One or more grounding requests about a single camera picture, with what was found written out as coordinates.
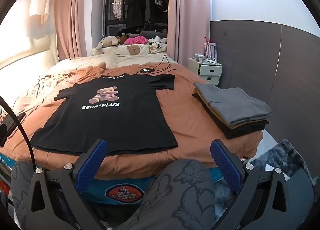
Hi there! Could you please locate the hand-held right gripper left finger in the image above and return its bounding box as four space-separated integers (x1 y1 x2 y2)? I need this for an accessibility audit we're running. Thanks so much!
25 139 108 220

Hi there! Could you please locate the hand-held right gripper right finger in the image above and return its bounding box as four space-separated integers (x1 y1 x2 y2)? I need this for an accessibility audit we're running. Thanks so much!
210 139 292 220

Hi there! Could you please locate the black bear print t-shirt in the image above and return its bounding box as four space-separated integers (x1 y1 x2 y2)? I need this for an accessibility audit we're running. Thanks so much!
30 73 179 157

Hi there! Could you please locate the teal printed bed sheet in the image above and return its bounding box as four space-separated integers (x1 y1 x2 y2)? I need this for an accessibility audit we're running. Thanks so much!
0 152 225 207

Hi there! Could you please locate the black folded garment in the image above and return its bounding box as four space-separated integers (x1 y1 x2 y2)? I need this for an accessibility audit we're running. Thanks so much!
192 92 270 140

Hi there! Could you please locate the grey cartoon print pillow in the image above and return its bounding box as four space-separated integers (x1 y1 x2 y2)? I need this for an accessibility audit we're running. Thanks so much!
117 159 217 230

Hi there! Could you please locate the grey fluffy rug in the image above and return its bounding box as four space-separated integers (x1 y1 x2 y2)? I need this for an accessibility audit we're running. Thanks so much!
212 139 314 220

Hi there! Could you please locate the grey folded garment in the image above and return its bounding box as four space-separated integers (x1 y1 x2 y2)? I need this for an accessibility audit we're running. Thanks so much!
194 81 272 126

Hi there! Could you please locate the black folded cloth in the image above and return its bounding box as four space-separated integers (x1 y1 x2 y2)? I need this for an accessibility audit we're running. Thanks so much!
0 112 27 147

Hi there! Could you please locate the white nightstand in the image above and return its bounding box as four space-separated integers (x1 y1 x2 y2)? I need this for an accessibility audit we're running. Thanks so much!
188 57 223 85

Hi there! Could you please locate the white power strip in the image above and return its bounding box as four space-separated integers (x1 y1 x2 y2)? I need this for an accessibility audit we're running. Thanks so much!
200 58 222 66

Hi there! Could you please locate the striped gift bag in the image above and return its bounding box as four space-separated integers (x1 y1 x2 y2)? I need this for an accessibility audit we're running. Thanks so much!
204 37 218 61

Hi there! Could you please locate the bear print pillow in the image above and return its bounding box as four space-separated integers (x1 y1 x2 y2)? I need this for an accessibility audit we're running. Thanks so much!
117 44 150 56

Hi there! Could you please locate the beige plush toy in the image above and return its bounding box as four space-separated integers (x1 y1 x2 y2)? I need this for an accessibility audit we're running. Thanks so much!
96 35 118 51

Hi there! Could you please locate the pink fluffy plush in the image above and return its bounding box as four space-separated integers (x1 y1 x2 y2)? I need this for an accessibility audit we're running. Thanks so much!
124 35 148 45

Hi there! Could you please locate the dark brown plush toy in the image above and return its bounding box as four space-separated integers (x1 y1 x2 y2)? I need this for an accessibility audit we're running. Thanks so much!
115 28 130 45

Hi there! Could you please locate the black and white plush toy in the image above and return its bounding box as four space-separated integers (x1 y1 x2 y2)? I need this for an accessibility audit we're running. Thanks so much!
147 36 167 50

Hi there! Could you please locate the dark grey cushion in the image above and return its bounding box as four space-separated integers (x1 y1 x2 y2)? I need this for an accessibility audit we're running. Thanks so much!
139 30 167 39

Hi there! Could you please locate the pink curtain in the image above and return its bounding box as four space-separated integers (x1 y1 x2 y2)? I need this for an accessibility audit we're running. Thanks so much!
167 0 212 65
54 0 105 60

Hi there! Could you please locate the white hanging shirt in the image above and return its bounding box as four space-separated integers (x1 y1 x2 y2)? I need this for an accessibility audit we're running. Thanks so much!
26 0 57 38

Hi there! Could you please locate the dark hanging garment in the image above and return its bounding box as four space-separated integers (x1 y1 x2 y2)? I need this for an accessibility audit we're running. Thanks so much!
145 0 155 23

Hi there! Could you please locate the thick black cable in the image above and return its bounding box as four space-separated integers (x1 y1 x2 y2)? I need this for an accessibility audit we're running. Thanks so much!
0 96 36 170

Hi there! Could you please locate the thin black device cable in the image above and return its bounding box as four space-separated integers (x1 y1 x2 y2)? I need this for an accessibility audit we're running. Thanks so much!
136 54 175 75

